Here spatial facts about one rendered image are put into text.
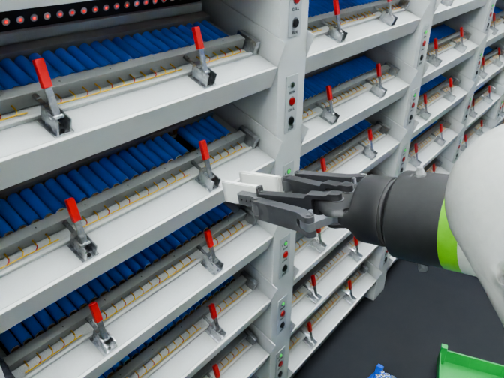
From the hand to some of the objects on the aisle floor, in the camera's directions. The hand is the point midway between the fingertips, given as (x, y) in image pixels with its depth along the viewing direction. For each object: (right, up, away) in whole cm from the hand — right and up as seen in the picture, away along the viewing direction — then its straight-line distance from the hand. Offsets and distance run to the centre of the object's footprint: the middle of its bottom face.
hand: (251, 189), depth 62 cm
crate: (+76, -67, +90) cm, 135 cm away
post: (0, -67, +90) cm, 112 cm away
